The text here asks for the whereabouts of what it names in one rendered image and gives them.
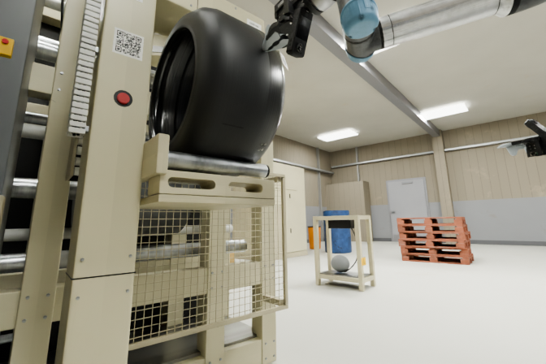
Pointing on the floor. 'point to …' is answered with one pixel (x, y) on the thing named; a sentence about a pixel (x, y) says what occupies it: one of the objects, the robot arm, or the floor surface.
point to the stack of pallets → (407, 240)
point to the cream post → (110, 179)
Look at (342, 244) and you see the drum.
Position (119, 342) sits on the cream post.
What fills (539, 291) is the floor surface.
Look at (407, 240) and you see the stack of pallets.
